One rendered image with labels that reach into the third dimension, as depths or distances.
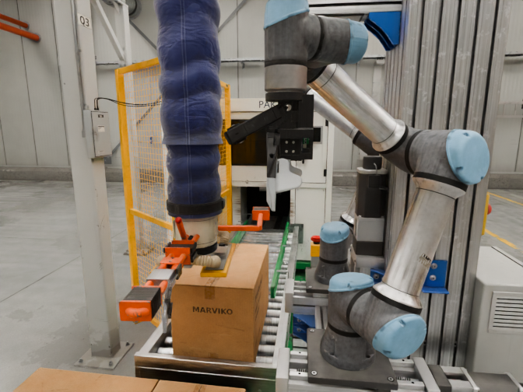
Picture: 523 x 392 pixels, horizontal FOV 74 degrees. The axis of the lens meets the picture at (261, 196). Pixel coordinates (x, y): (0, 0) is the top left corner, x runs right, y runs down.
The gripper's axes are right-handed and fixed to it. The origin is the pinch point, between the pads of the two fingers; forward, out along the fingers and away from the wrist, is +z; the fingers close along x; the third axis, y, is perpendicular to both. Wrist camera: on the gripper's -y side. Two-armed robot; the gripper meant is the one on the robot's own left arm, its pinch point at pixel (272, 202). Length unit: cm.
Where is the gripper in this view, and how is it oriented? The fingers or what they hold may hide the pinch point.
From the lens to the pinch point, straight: 65.7
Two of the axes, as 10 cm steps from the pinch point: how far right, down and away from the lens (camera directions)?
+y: 9.9, 0.2, -1.1
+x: 1.2, -1.9, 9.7
